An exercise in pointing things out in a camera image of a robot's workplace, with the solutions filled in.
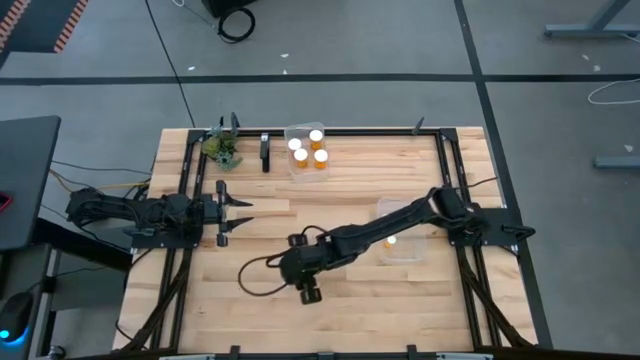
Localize grey table foot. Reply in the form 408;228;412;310
593;156;640;170

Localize grey table leg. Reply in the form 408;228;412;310
543;0;640;41

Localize white floor cable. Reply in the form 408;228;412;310
587;77;640;106

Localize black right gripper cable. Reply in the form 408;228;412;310
237;224;326;298

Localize small green artificial plant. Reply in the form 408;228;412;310
201;125;245;172

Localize black upright bracket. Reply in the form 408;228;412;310
259;132;272;174

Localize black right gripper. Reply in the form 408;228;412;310
277;231;332;307

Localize coiled black cable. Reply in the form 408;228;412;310
216;7;257;45

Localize black mat with orange stripes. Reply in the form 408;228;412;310
0;0;90;55

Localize black floor cable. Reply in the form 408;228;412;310
144;0;197;129

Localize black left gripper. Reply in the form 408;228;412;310
201;180;255;247

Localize yellow cable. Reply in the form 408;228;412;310
48;168;151;195

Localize black mouse with blue light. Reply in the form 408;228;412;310
0;292;35;346

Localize black metal table frame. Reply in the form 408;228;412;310
119;127;540;360

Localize clear plastic bin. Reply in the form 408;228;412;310
283;121;332;185
375;196;427;265

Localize black box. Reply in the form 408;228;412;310
202;0;261;19

